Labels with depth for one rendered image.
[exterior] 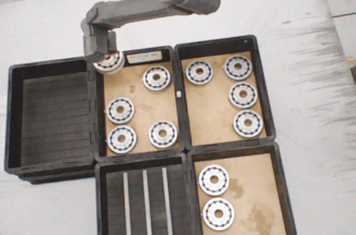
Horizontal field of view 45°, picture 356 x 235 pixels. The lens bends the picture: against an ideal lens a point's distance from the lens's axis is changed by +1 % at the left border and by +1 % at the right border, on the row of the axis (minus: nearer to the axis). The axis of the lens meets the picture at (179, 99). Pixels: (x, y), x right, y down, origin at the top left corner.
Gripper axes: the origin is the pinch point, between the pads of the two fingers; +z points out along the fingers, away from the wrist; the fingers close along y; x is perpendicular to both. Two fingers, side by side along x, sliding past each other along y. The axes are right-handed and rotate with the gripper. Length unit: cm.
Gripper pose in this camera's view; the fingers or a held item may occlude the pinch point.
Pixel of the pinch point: (106, 55)
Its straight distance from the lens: 142.6
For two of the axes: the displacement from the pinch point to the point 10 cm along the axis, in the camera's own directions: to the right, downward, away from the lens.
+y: 9.9, -1.2, -0.3
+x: -1.0, -9.3, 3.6
